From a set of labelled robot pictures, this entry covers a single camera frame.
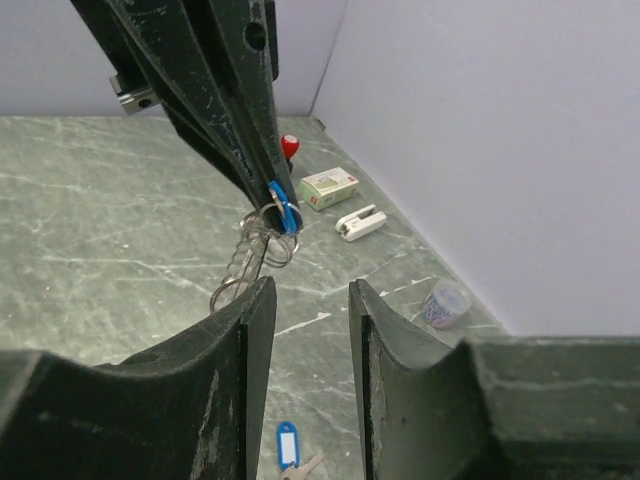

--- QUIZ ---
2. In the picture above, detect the clear jar of paperclips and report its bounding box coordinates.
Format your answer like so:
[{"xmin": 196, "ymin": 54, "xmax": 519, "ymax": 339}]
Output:
[{"xmin": 424, "ymin": 278, "xmax": 472, "ymax": 329}]

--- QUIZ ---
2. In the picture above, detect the metal disc keyring holder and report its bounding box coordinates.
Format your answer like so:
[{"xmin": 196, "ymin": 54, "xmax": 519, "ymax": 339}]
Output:
[{"xmin": 209, "ymin": 202, "xmax": 299, "ymax": 313}]

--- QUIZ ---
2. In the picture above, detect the blue key tag with key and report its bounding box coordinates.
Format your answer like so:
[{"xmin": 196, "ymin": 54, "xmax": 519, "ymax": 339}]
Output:
[{"xmin": 276, "ymin": 421, "xmax": 324, "ymax": 480}]

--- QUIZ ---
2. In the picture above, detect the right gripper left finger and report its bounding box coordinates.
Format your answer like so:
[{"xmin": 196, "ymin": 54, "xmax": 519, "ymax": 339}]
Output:
[{"xmin": 1, "ymin": 277, "xmax": 277, "ymax": 479}]

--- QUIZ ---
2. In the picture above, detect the red black stamp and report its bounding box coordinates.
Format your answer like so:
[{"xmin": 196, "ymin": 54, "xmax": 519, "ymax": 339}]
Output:
[{"xmin": 280, "ymin": 134, "xmax": 300, "ymax": 172}]

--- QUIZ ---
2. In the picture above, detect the green white staples box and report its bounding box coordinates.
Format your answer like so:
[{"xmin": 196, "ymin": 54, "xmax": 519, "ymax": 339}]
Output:
[{"xmin": 297, "ymin": 167, "xmax": 360, "ymax": 211}]

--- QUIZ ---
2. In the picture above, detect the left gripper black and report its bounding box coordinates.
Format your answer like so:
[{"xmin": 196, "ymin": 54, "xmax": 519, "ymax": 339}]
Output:
[{"xmin": 73, "ymin": 1, "xmax": 297, "ymax": 233}]

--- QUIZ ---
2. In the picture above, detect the white small stapler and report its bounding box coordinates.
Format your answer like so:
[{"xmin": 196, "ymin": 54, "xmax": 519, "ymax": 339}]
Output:
[{"xmin": 335, "ymin": 204, "xmax": 387, "ymax": 242}]

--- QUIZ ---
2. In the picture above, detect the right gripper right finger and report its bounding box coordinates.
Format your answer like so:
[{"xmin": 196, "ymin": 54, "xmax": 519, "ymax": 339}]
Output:
[{"xmin": 349, "ymin": 280, "xmax": 639, "ymax": 479}]

